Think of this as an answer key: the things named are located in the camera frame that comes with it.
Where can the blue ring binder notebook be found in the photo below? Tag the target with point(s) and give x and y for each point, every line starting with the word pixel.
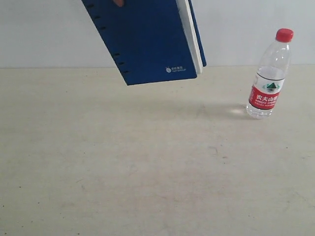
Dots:
pixel 150 41

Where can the person's bare hand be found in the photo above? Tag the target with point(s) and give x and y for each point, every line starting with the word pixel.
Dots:
pixel 119 3

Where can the clear plastic water bottle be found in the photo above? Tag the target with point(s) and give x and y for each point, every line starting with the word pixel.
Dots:
pixel 270 75

